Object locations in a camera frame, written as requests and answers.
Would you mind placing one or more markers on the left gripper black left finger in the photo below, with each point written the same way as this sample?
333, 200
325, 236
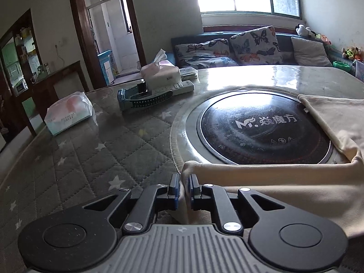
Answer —
153, 199

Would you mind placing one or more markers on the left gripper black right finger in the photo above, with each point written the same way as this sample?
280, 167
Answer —
215, 200

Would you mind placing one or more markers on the cream knit garment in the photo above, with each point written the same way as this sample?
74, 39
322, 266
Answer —
334, 191

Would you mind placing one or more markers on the round black induction cooktop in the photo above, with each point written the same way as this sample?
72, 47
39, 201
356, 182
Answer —
261, 127

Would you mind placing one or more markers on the white power strip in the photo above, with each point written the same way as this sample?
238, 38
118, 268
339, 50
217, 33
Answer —
176, 89

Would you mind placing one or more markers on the pink tissue box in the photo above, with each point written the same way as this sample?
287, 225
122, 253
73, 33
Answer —
161, 72

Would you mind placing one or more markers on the soft tissue pack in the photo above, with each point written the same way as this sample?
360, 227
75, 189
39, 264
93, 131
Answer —
67, 112

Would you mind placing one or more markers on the small green packet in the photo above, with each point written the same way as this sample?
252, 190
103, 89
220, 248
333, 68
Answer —
188, 73

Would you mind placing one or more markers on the left butterfly pillow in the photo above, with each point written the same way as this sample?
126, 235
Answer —
210, 54

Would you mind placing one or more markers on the butterfly pillow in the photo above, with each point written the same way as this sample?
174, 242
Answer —
210, 54
257, 47

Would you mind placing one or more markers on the blue children's cabinet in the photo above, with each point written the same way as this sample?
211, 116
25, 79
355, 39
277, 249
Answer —
106, 61

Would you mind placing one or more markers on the right butterfly pillow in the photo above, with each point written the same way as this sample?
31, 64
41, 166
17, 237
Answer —
257, 47

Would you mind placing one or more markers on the dark wooden display cabinet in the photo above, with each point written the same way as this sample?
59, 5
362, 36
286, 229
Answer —
27, 84

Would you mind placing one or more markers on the blue sofa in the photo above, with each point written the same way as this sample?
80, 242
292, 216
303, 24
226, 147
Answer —
284, 41

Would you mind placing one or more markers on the grey cushion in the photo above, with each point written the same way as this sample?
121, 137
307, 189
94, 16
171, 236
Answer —
310, 53

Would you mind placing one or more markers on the green bowl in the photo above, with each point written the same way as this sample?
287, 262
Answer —
342, 66

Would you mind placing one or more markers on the panda plush toy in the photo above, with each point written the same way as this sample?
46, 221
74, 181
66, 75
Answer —
305, 32

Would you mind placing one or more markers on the clear plastic storage box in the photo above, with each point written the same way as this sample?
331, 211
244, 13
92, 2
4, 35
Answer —
359, 70

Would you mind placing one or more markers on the colourful plush toys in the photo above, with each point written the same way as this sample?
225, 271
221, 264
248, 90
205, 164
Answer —
353, 54

